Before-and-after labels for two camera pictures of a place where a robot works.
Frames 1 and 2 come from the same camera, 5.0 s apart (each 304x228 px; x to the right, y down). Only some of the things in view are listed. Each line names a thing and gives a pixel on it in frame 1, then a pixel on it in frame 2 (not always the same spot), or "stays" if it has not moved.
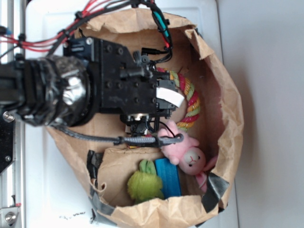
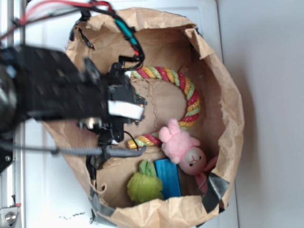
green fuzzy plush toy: (146, 185) stays
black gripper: (124, 87) → (50, 85)
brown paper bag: (184, 185) stays
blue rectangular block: (169, 175) stays
